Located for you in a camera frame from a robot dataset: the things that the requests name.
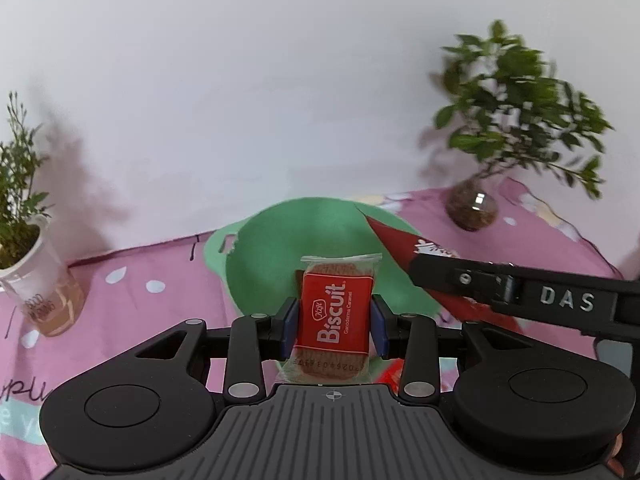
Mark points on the plant in white cup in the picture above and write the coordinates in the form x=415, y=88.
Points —
x=30, y=260

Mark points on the plant in glass vase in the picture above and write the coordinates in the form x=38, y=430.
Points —
x=505, y=110

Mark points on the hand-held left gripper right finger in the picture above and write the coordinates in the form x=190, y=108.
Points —
x=378, y=327

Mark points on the pink printed tablecloth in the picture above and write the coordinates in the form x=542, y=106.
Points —
x=160, y=270

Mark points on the green plastic bowl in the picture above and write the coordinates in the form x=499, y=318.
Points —
x=265, y=240

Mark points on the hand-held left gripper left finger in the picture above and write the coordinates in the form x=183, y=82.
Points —
x=290, y=326

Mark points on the red and white snack packet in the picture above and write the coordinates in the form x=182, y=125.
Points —
x=395, y=240

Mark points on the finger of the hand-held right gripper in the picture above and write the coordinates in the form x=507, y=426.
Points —
x=450, y=272

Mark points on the red biscuit packet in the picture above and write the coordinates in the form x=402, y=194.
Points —
x=332, y=310

